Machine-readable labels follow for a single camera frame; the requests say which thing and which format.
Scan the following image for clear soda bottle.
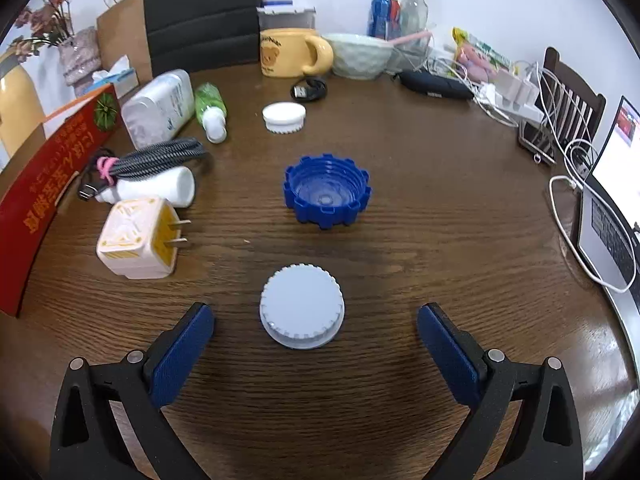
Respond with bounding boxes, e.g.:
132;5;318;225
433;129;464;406
399;0;430;46

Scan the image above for yellow thermos jug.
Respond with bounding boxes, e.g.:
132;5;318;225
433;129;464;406
0;47;48;161

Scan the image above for small black round object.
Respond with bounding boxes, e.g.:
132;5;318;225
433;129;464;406
291;76;328;102

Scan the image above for small green bottle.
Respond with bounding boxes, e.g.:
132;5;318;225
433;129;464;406
194;82;228;144

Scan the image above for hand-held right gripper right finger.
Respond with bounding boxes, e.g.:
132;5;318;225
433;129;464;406
417;302;585;480

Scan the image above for small white bottle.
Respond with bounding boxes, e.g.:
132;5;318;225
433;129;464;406
97;166;196;208

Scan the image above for pale green bowl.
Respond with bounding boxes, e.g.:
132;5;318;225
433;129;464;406
322;33;396;81

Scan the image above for black paper bag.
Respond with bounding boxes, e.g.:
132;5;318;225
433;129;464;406
142;0;266;78

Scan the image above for black pouch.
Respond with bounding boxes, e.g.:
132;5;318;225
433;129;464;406
397;70;476;101

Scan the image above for white laptop charging cable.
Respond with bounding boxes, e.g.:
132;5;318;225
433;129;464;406
549;174;637;294

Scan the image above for laptop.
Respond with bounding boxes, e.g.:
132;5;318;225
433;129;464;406
577;95;640;336

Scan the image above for yellow bear mug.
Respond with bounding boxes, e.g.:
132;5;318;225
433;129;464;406
259;27;334;78

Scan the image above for dried roses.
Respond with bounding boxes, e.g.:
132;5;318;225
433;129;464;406
10;0;73;61

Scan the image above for red cardboard box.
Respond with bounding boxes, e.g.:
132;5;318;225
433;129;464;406
0;84;122;318

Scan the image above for blue tissue pack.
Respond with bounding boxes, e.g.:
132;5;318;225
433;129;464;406
75;55;140;98

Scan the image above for wooden chair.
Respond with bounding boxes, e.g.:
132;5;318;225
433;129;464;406
542;46;607;161

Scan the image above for white power adapter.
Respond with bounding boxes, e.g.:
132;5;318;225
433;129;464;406
492;67;543;121

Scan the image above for blue notched lid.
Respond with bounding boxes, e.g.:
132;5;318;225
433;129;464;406
284;154;372;231

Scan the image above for brown paper bag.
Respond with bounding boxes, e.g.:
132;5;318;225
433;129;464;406
96;0;153;86

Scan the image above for yellow green snack packet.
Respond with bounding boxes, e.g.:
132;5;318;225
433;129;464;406
452;27;516;83

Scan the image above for large translucent white bottle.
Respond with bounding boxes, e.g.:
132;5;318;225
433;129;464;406
121;70;196;151

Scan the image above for pink mottled vase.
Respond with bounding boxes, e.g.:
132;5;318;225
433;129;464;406
57;26;101;86

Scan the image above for white and yellow charger plug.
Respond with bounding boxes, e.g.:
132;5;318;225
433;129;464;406
96;196;192;281

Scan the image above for small white lid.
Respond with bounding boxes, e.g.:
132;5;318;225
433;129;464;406
262;102;307;136

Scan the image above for braided cable with pink tie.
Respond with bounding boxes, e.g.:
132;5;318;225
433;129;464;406
77;137;211;203

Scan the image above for pink spoon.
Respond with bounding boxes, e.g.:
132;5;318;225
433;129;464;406
387;30;433;47

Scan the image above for large grey-white ribbed lid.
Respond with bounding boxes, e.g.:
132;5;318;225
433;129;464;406
259;263;346;350

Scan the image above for clear container with purple lid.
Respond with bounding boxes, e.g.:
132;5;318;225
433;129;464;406
256;0;317;31

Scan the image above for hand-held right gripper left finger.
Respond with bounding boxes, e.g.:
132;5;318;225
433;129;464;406
50;302;216;480

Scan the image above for blue drink can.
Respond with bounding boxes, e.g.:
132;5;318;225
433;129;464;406
368;0;402;41

